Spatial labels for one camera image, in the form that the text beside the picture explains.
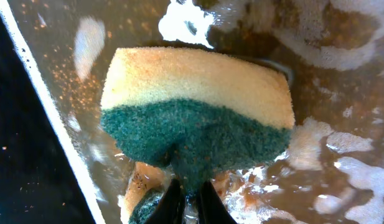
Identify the green yellow sponge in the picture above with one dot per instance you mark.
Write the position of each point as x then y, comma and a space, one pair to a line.
189, 114

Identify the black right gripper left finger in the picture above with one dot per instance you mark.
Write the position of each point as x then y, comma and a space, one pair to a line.
170, 209

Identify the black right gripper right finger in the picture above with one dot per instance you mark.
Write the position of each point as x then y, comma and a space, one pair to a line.
210, 208

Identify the black water basin tray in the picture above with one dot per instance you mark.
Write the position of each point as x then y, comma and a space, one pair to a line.
333, 52

